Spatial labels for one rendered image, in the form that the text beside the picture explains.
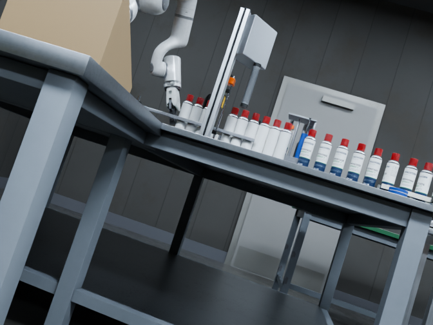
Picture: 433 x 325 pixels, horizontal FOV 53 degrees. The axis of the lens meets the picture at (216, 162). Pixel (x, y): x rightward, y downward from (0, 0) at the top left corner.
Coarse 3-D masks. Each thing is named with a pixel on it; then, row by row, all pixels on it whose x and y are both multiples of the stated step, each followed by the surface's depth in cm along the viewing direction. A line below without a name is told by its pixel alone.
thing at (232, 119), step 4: (236, 108) 203; (232, 112) 203; (236, 112) 203; (228, 116) 203; (232, 116) 202; (236, 116) 203; (228, 120) 202; (232, 120) 202; (236, 120) 203; (228, 124) 202; (232, 124) 202; (224, 128) 203; (228, 128) 201; (232, 128) 202; (224, 136) 201; (228, 136) 201; (232, 136) 203; (220, 140) 202; (224, 140) 201; (228, 140) 201
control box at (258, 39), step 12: (252, 24) 190; (264, 24) 195; (252, 36) 191; (264, 36) 196; (240, 48) 190; (252, 48) 192; (264, 48) 197; (240, 60) 198; (252, 60) 193; (264, 60) 199
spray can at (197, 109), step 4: (200, 100) 206; (196, 104) 206; (200, 104) 207; (192, 108) 207; (196, 108) 205; (200, 108) 206; (192, 112) 206; (196, 112) 205; (200, 112) 206; (192, 116) 205; (196, 116) 205; (192, 120) 205; (196, 120) 205; (188, 124) 205; (192, 124) 205; (188, 128) 205; (192, 128) 205; (196, 128) 206
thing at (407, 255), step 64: (192, 192) 280; (256, 192) 275; (320, 192) 134; (64, 256) 181; (128, 256) 223; (64, 320) 142; (128, 320) 138; (192, 320) 150; (256, 320) 179; (320, 320) 220; (384, 320) 126
